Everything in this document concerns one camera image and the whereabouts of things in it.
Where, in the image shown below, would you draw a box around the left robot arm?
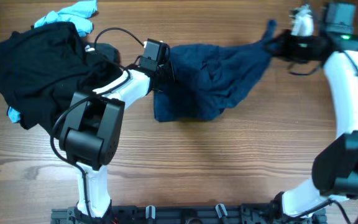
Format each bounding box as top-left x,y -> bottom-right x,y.
53,39 -> 175,223

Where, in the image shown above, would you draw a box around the light blue garment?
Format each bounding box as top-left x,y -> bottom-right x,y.
7,1 -> 98,123

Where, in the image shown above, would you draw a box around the black garment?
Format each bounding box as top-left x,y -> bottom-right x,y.
0,22 -> 122,133

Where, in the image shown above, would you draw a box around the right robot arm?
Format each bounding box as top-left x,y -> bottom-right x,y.
265,1 -> 358,220

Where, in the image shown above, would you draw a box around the dark blue shorts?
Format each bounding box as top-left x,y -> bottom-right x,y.
154,20 -> 277,122

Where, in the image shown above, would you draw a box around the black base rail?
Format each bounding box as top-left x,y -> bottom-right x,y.
50,203 -> 328,224

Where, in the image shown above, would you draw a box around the left black cable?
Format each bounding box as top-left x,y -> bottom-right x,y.
49,27 -> 145,224

